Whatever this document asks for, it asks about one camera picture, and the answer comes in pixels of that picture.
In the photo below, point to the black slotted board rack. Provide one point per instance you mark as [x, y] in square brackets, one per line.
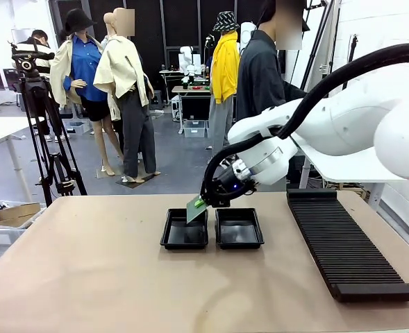
[346, 249]

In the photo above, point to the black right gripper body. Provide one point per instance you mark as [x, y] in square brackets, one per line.
[230, 189]

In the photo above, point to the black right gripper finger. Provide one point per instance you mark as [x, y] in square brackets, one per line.
[200, 200]
[206, 206]

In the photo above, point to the black thin light stand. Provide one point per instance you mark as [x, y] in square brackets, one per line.
[352, 45]

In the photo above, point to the mannequin in blue shirt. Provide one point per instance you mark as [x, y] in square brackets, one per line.
[84, 69]

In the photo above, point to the mannequin in beige jacket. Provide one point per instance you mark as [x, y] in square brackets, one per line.
[121, 69]

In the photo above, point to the black brimmed hat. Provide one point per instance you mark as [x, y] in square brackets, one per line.
[77, 19]

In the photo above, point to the white side table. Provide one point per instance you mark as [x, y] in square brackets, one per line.
[350, 171]

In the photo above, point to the mannequin in yellow hoodie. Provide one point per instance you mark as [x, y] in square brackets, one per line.
[225, 69]

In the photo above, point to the person in dark shirt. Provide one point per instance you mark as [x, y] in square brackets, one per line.
[259, 79]

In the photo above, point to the black camera tripod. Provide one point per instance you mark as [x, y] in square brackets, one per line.
[34, 90]

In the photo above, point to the black boom light stand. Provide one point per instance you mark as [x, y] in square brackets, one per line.
[315, 48]

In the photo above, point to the brown cardboard box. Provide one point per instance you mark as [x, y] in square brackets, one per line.
[20, 212]

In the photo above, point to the person in striped shirt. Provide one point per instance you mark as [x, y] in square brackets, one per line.
[44, 64]

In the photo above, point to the white rounded device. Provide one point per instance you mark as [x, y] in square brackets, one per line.
[247, 34]

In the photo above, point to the green circuit board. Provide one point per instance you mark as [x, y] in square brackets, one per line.
[194, 213]

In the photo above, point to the clear floor storage bin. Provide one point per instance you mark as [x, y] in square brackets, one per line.
[76, 127]
[194, 129]

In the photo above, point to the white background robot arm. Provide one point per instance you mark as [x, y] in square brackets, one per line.
[187, 59]

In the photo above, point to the patterned bucket hat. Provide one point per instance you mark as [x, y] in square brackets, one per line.
[226, 21]

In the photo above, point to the background desk with items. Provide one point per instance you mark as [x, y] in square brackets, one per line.
[190, 89]

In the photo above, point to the black plastic ESD tray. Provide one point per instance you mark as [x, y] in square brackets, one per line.
[176, 236]
[239, 229]

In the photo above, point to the black step stool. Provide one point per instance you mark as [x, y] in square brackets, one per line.
[156, 98]

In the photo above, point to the black clamp light stand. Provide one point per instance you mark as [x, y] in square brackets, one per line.
[332, 48]

